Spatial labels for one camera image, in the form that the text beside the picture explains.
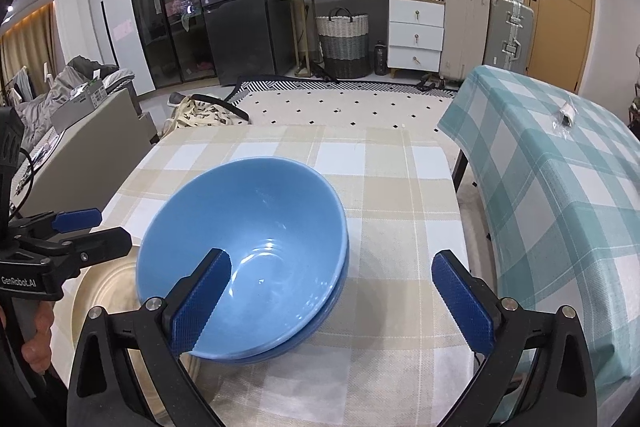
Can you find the dotted white rug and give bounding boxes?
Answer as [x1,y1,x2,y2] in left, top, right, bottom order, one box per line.
[230,79,456,131]

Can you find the patterned tote bag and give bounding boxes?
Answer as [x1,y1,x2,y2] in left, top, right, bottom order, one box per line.
[162,92,250,138]

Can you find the cardboard box on cabinet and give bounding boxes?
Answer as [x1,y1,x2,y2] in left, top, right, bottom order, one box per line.
[51,78,107,133]

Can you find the white drawer desk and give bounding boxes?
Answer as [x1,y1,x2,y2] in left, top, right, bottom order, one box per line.
[309,0,445,72]

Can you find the cream plate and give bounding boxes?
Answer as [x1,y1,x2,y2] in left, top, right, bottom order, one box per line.
[69,246,206,427]

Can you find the beige suitcase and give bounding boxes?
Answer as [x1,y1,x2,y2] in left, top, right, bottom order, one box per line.
[439,0,490,81]

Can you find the grey cabinet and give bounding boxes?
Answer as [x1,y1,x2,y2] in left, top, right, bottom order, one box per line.
[11,90,157,217]

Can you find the woven laundry basket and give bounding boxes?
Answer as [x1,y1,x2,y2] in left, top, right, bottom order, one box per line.
[316,8,371,79]

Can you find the grey quilted jacket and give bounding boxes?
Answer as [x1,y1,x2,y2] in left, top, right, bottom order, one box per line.
[13,55,134,153]

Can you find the white roll in plastic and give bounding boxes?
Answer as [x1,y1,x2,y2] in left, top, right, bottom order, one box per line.
[552,102,577,139]

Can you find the black water bottle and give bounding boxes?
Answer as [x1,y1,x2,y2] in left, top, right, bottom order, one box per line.
[374,41,388,76]

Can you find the beige plaid tablecloth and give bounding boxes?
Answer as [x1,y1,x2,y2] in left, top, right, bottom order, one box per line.
[103,126,474,426]

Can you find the person's left hand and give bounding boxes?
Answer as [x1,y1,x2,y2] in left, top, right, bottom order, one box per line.
[22,301,54,375]

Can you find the silver suitcase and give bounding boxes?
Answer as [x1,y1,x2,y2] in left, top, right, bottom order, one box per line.
[483,0,535,75]

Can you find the large blue bowl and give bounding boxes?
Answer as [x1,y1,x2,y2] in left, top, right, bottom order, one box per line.
[136,157,349,364]

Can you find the teal plaid tablecloth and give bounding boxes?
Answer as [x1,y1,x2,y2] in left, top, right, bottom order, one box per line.
[439,66,639,399]

